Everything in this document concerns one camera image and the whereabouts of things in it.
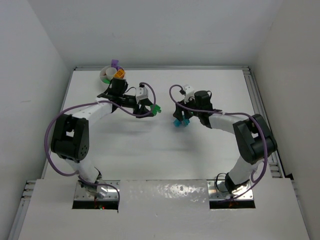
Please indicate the aluminium frame rail back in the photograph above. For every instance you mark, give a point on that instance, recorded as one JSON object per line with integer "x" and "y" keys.
{"x": 188, "y": 67}

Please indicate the yellow curved lego brick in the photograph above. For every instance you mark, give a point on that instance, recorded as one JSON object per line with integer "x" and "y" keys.
{"x": 120, "y": 74}

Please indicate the green lego brick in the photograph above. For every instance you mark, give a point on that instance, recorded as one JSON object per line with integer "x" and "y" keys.
{"x": 155, "y": 109}

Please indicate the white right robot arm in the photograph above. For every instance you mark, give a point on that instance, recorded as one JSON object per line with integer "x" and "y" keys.
{"x": 255, "y": 141}

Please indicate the lavender curved lego piece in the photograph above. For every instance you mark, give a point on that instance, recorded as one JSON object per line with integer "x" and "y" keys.
{"x": 115, "y": 64}

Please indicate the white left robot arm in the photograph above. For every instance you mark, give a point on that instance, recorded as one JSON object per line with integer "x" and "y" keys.
{"x": 71, "y": 127}

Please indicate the white round divided container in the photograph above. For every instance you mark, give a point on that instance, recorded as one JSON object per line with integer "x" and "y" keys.
{"x": 108, "y": 73}

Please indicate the cyan lego brick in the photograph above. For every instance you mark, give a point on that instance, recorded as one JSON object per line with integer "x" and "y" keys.
{"x": 184, "y": 122}

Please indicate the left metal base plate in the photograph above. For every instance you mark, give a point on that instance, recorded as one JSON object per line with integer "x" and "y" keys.
{"x": 106, "y": 192}

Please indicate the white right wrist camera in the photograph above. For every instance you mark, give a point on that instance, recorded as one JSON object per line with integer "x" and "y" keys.
{"x": 188, "y": 92}

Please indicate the green lego in container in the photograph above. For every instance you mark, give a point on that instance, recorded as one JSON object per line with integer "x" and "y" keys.
{"x": 106, "y": 81}

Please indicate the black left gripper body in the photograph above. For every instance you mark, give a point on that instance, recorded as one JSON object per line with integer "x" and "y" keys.
{"x": 141, "y": 109}

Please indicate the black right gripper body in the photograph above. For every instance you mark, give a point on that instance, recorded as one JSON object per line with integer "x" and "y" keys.
{"x": 180, "y": 110}

